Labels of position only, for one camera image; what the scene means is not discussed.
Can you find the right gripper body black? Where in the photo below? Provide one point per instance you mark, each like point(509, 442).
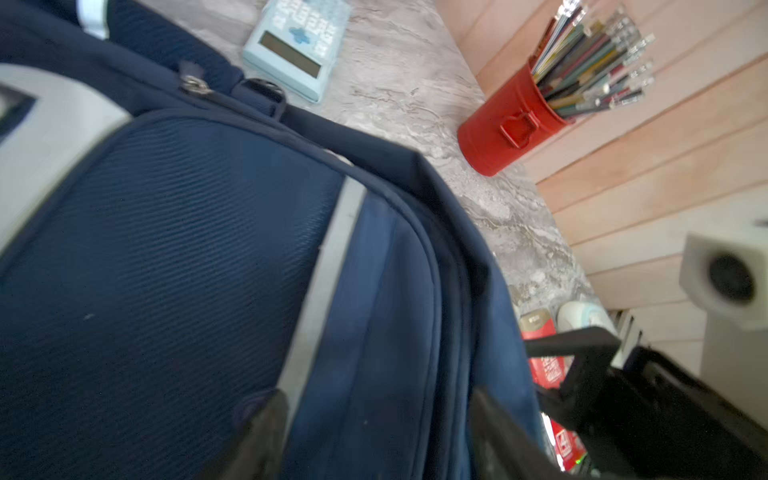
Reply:
point(649, 419)

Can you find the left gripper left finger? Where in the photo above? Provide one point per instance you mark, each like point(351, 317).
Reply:
point(256, 450)

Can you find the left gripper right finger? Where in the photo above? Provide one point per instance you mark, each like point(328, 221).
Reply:
point(502, 450)

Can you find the navy blue student backpack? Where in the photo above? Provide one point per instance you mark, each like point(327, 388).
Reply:
point(178, 243)

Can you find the red booklet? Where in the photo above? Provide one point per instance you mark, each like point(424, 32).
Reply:
point(549, 372)

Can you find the white round alarm clock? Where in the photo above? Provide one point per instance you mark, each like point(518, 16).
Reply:
point(576, 315)

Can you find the red pen holder cup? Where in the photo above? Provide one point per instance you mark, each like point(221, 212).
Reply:
point(511, 123)

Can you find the light green calculator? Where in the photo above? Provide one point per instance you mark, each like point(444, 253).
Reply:
point(297, 43)

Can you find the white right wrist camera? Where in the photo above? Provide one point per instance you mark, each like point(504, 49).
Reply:
point(724, 273)

